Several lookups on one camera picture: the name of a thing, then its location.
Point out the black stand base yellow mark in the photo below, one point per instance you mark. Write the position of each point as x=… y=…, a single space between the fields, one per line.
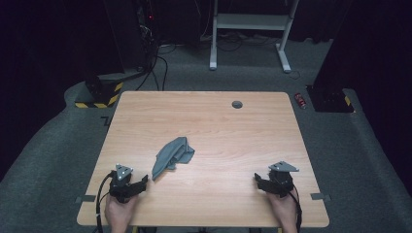
x=328 y=100

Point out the black tape floor mark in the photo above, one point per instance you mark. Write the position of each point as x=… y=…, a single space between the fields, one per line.
x=107 y=122

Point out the red can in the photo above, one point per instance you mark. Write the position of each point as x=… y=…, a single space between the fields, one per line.
x=300 y=100

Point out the person's right hand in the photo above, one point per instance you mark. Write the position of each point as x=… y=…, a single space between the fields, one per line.
x=286 y=212

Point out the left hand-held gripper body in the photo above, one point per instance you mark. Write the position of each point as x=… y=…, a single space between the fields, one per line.
x=120 y=189

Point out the white metal stand frame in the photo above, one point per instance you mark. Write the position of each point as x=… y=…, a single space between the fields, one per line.
x=249 y=22

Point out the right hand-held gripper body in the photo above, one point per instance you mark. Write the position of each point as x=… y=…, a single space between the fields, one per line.
x=281 y=184

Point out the person's left hand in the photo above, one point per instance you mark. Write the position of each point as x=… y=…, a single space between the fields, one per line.
x=119 y=215

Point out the grey tape piece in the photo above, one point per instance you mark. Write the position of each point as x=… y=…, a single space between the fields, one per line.
x=85 y=198
x=320 y=196

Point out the grey cloth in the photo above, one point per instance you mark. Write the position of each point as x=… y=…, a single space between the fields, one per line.
x=171 y=157

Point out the dark computer tower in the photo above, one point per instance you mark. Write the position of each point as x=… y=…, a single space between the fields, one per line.
x=132 y=35

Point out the black yellow striped stand base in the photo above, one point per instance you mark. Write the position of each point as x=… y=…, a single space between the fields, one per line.
x=100 y=95

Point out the grey round table grommet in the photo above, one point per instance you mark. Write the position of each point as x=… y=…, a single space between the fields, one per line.
x=237 y=104

